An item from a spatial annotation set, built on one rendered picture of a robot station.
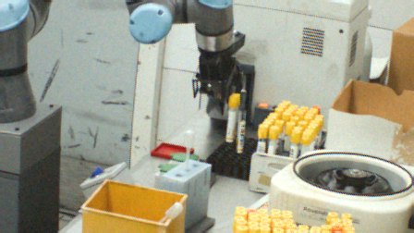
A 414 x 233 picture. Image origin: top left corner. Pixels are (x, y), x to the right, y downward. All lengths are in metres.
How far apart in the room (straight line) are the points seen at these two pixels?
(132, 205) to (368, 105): 0.71
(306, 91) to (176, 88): 1.54
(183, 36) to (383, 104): 1.63
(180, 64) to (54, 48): 0.49
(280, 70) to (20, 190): 0.65
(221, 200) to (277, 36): 0.49
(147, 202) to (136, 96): 2.14
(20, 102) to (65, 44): 1.88
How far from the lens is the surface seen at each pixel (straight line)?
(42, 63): 3.90
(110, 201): 1.66
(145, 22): 1.88
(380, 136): 1.96
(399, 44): 2.60
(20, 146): 1.91
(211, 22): 2.03
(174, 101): 3.79
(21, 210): 1.97
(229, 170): 2.00
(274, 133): 1.92
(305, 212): 1.64
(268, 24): 2.26
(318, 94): 2.27
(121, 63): 3.76
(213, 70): 2.12
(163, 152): 2.10
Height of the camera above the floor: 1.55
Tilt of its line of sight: 17 degrees down
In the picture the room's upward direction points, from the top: 6 degrees clockwise
